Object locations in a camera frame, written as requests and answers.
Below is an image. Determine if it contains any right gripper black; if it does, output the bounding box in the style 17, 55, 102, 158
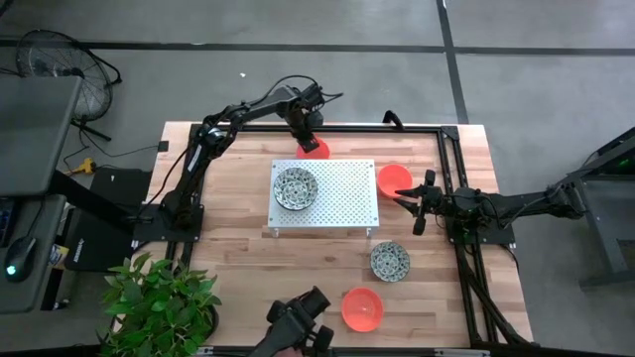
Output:
394, 169, 450, 237

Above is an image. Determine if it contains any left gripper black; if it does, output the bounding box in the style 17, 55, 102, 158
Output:
285, 82, 326, 154

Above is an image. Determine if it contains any orange plastic mini bowl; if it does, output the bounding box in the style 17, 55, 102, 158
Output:
296, 137, 331, 161
376, 164, 415, 199
340, 287, 385, 333

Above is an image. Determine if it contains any teal patterned mini bowl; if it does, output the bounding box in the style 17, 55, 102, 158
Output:
369, 241, 412, 284
272, 167, 319, 212

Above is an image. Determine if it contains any white perforated metal rack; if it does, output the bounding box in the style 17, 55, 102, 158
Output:
266, 158, 381, 239

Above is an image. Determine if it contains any black table clamp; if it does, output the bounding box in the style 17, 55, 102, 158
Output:
382, 109, 406, 130

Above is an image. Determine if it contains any black controller device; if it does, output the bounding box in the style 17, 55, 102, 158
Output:
246, 285, 336, 357

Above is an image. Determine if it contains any dark grey equipment stand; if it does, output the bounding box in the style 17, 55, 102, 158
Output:
563, 126, 635, 292

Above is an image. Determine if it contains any black plant pot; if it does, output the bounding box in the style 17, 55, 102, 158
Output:
205, 302, 221, 343

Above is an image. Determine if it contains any green leafy plant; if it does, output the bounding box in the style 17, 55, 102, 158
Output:
96, 251, 223, 357

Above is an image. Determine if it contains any yellow plug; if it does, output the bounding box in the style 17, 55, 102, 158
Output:
63, 157, 98, 178

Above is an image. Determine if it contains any black diagonal support bar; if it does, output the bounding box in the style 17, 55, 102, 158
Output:
48, 169, 143, 230

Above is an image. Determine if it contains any black control box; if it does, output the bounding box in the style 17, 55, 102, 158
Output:
63, 167, 153, 273

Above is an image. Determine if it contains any black floor fan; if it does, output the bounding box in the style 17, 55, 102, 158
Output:
14, 29, 123, 143

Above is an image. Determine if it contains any grey raised desk panel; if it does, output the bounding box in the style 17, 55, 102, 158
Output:
0, 75, 83, 197

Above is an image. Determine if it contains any small printed packet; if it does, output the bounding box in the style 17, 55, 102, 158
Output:
48, 242, 69, 270

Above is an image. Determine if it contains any black computer mouse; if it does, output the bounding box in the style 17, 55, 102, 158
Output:
3, 235, 39, 284

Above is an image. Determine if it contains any grey side desk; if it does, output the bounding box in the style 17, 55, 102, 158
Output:
0, 193, 66, 314

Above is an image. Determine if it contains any black aluminium table frame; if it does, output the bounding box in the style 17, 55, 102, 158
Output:
171, 122, 535, 348

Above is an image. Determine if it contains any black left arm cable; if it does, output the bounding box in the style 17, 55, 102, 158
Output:
257, 73, 344, 108

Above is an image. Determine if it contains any black floor cable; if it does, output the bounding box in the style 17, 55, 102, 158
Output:
62, 121, 160, 173

